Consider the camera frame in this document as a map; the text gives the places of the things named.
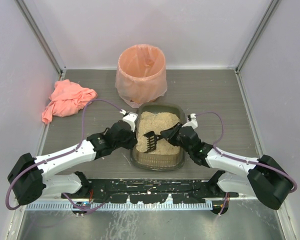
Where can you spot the white slotted cable duct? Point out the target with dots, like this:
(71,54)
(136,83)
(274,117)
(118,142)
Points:
(169,205)

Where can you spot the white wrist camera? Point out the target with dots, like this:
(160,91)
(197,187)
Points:
(191,121)
(131,119)

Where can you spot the crumpled pink cloth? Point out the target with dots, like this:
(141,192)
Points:
(66,100)

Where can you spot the aluminium frame post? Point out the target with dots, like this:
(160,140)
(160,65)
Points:
(270,10)
(28,10)

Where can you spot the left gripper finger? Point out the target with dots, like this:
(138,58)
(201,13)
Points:
(129,145)
(134,140)

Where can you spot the left aluminium frame post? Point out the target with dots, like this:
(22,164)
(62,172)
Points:
(28,10)

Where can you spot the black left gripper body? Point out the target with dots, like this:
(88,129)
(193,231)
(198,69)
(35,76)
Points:
(131,137)

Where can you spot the dark green litter box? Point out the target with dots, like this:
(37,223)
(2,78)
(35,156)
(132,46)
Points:
(159,162)

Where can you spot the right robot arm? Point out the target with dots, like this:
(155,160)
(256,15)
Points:
(262,177)

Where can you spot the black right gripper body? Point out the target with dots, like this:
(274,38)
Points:
(176,135)

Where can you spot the beige cat litter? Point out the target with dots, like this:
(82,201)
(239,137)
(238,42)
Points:
(156,122)

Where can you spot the bin with orange liner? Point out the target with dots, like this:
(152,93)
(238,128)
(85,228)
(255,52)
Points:
(141,75)

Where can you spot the right aluminium frame post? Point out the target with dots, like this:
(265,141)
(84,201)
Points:
(270,10)

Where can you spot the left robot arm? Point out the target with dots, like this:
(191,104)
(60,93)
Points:
(34,177)

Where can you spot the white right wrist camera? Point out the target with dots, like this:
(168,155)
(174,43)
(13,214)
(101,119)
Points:
(191,121)

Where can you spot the black slotted litter scoop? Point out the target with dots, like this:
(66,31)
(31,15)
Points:
(152,138)

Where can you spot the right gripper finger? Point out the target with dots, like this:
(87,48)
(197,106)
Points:
(170,140)
(171,131)

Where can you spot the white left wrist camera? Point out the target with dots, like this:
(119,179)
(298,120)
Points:
(131,119)

